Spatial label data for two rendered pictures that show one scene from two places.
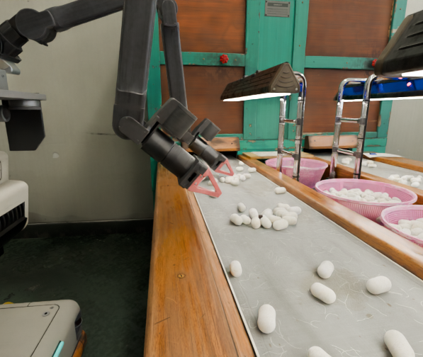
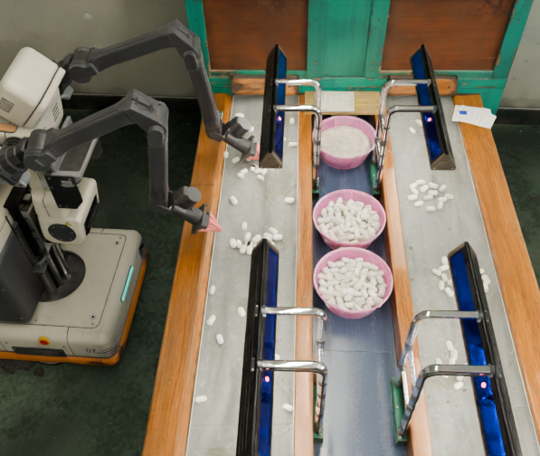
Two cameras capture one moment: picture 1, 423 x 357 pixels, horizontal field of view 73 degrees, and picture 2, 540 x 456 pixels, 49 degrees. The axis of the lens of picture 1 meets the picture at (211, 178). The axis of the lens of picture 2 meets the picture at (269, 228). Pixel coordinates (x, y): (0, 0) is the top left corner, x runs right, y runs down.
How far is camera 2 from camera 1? 1.62 m
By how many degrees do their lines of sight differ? 38
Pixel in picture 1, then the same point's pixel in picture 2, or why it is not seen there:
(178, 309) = (178, 312)
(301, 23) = not seen: outside the picture
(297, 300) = (231, 312)
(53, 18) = (96, 69)
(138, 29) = (158, 174)
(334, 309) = (242, 319)
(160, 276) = (175, 293)
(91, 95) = not seen: outside the picture
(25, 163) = (52, 23)
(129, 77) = (156, 190)
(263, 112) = (333, 48)
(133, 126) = (161, 209)
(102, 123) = not seen: outside the picture
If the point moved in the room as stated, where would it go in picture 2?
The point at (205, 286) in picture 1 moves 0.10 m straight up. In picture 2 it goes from (192, 302) to (187, 285)
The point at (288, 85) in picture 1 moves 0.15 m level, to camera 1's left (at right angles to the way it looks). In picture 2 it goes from (272, 165) to (228, 159)
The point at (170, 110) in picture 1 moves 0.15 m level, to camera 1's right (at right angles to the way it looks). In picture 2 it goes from (182, 198) to (227, 204)
